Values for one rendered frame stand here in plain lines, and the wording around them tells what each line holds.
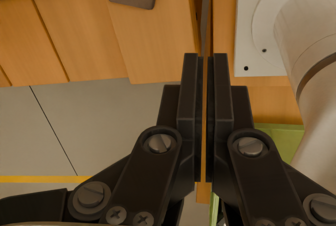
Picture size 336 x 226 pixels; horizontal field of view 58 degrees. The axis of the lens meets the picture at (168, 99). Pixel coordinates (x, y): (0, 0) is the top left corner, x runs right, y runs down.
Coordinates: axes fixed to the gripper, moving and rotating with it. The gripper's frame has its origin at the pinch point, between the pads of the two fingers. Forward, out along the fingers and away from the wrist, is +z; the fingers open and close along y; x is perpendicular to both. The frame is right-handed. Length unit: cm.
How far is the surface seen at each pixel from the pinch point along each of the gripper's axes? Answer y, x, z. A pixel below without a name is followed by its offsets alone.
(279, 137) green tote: 18, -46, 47
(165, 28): -6.8, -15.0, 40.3
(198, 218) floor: -2, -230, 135
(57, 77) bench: -31, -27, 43
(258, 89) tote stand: 13, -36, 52
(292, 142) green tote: 21, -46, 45
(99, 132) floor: -69, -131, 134
